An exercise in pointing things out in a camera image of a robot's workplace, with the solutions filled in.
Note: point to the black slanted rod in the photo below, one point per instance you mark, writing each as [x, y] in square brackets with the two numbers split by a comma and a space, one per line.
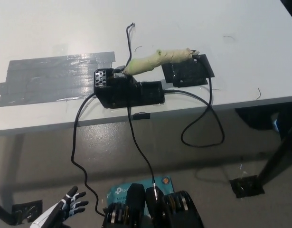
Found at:
[4, 213]

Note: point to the small black tape strip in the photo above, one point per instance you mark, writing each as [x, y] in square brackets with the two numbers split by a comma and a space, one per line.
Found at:
[141, 116]

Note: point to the black slanted table leg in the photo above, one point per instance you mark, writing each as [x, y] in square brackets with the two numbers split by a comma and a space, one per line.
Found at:
[277, 156]

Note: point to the teal tp-link box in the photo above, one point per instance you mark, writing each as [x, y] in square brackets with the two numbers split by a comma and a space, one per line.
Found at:
[117, 191]

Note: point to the tape-wrapped soldering iron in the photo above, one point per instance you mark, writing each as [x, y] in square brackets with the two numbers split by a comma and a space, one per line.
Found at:
[148, 64]

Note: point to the black robot body blocks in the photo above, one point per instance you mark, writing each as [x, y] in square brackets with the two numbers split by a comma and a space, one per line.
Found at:
[136, 204]

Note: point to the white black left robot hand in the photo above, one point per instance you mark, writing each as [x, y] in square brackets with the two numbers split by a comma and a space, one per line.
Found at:
[50, 216]

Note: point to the grey duct tape patch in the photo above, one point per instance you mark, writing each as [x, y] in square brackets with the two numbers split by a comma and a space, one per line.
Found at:
[50, 77]

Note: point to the black bracket under table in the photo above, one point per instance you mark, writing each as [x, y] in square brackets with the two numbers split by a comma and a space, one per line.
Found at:
[255, 118]

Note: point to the black soldering station base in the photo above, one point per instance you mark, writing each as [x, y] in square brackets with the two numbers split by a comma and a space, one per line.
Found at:
[124, 93]

